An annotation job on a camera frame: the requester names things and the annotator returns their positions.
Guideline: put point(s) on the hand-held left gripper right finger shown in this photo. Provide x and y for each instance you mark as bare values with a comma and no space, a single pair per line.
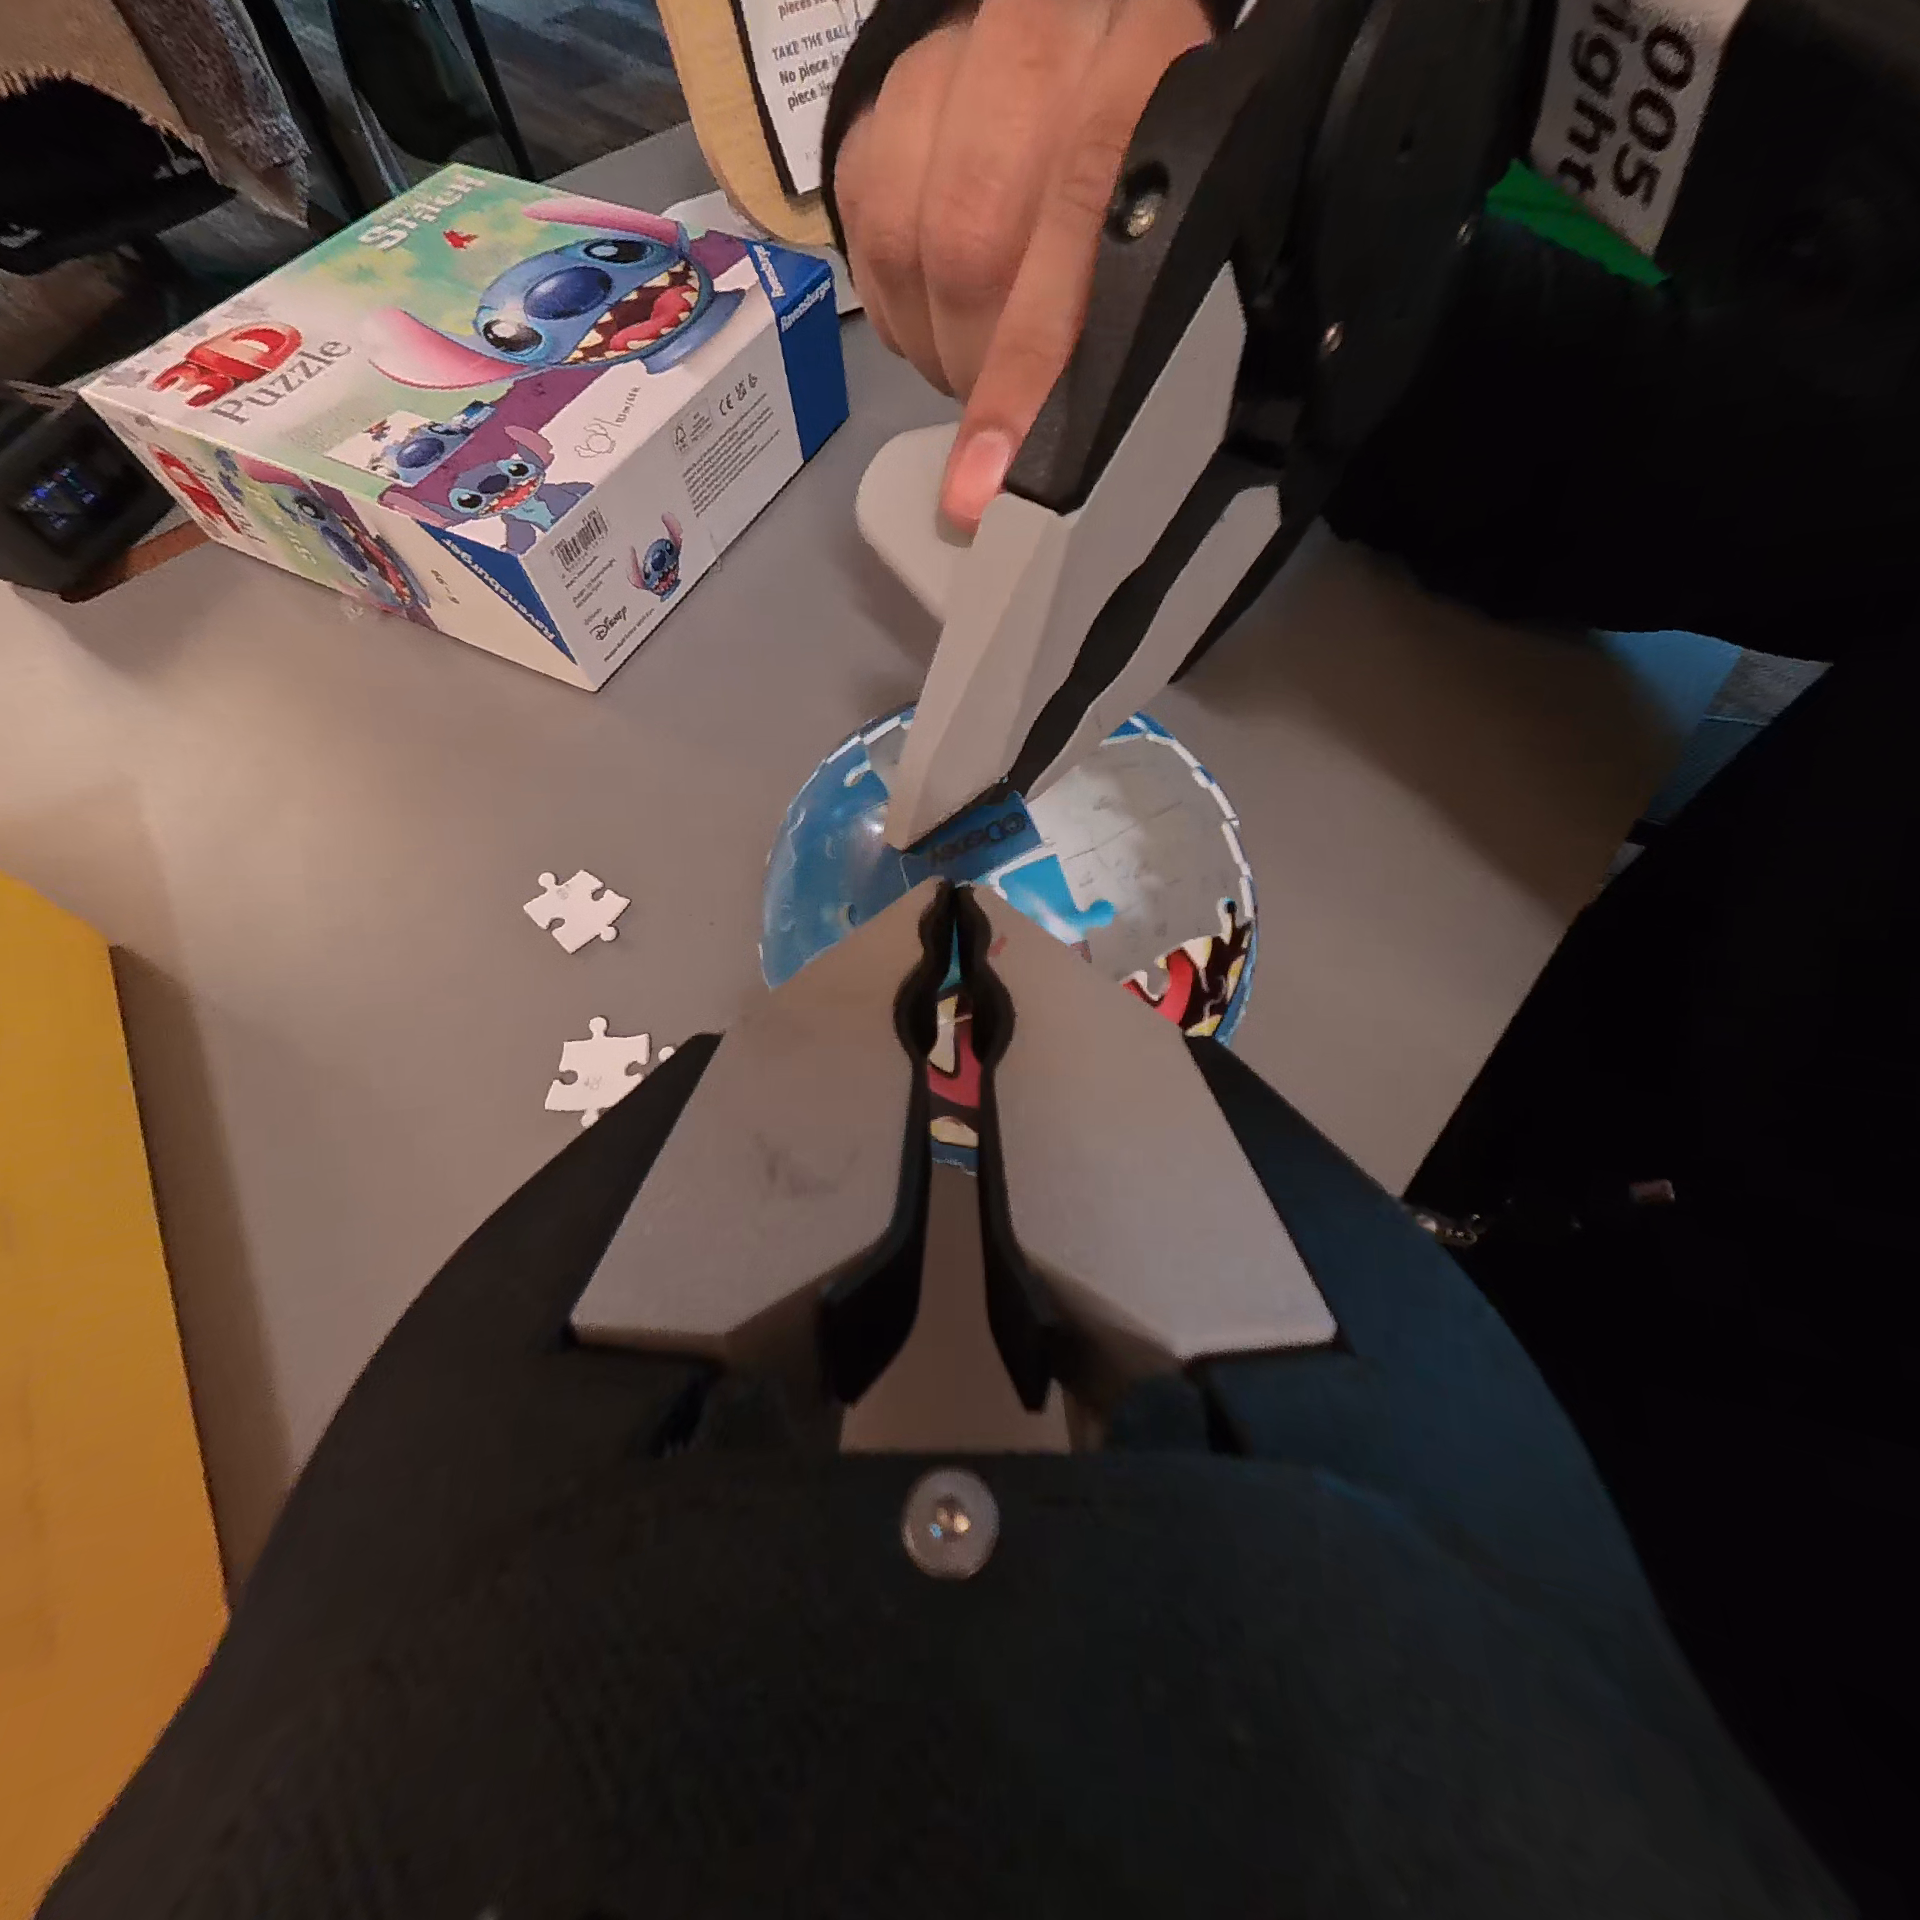
1154,1201

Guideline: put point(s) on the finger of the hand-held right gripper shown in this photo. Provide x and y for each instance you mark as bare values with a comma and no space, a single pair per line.
1200,585
1020,644

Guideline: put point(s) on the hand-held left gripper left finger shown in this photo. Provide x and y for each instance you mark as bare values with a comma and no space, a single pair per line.
750,1185

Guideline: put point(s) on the white puzzle piece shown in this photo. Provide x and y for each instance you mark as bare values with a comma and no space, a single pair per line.
601,1068
579,910

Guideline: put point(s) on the blue puzzle piece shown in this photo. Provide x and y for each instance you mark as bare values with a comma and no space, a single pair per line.
1059,896

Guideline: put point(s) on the blue puzzle ball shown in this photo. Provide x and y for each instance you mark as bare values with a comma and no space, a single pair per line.
832,885

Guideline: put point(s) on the person's right forearm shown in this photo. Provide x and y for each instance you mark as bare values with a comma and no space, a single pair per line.
1681,451

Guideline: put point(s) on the printed puzzle box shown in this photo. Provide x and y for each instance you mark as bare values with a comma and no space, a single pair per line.
451,451

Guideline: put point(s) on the person's right hand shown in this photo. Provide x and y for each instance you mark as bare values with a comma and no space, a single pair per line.
991,195

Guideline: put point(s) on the green plastic bin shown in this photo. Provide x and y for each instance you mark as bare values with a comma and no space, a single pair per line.
1574,224

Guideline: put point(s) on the person's legs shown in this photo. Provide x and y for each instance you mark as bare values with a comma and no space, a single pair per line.
1725,1201

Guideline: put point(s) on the wooden instruction board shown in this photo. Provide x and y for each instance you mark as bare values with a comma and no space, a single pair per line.
734,105

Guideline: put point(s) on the yellow plastic bin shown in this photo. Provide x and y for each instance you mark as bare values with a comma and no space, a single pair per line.
90,1350

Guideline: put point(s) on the black device with display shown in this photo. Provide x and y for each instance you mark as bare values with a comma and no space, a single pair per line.
61,495

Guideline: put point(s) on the beige burlap cloth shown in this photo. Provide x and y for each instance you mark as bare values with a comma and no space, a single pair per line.
180,61

